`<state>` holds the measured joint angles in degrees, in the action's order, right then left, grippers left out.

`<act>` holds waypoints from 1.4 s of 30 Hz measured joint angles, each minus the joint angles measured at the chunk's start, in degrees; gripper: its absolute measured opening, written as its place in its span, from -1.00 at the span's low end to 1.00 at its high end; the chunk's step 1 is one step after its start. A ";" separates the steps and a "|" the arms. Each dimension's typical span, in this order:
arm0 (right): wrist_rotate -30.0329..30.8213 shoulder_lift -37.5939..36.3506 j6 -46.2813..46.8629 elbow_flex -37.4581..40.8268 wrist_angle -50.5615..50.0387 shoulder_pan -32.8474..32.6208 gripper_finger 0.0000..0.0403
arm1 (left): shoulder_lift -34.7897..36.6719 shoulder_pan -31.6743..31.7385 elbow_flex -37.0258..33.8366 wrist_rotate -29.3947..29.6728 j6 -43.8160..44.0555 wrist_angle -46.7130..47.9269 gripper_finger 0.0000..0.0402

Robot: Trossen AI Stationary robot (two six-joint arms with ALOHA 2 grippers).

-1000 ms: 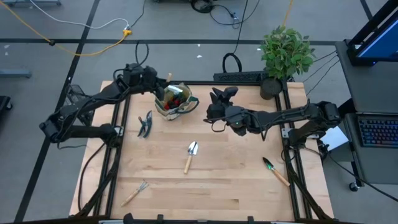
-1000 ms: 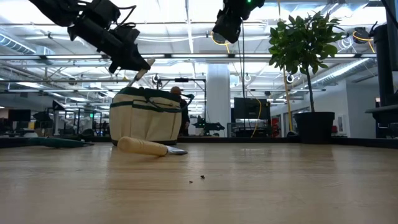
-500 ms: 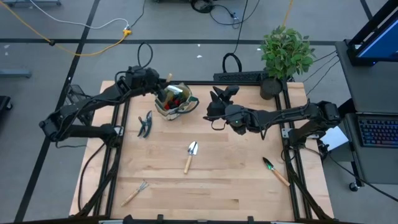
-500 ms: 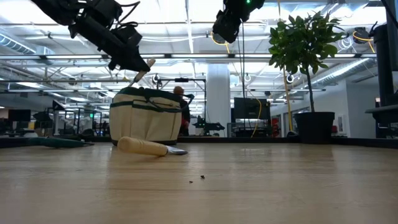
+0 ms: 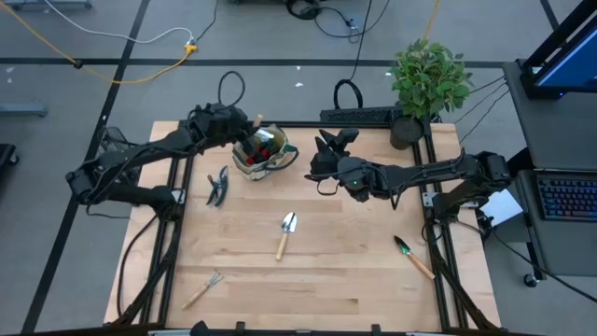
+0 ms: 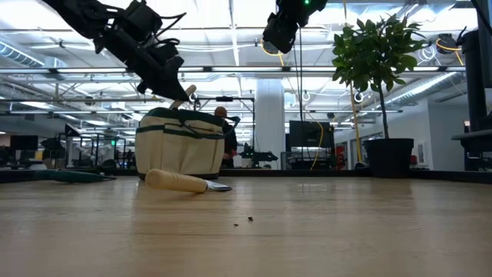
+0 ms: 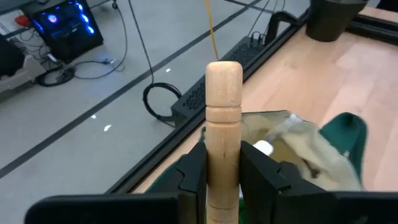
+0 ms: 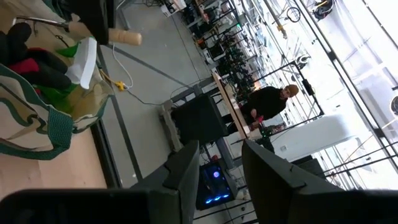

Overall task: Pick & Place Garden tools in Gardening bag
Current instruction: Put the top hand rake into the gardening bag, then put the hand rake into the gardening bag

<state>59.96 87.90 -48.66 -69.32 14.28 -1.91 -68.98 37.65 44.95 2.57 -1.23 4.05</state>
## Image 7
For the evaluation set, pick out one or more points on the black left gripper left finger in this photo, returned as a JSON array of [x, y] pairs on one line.
[[192, 186]]

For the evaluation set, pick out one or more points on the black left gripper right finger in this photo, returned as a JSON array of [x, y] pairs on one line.
[[273, 199]]

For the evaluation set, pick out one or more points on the green spray bottle white nozzle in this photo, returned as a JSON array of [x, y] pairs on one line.
[[263, 147]]

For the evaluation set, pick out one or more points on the beige gardening bag green trim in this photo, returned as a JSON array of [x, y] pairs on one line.
[[311, 149]]

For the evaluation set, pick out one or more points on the black perforated electronics box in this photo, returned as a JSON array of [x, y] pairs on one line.
[[199, 99]]

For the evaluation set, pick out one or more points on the computer tower blue lights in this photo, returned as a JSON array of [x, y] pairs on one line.
[[68, 34]]

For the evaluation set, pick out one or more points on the light grey equipment base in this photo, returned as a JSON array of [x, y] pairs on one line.
[[28, 73]]

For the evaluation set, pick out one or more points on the small red object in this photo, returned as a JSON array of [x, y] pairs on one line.
[[22, 20]]

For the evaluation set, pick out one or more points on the black aluminium table frame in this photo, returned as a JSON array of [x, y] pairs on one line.
[[155, 165]]

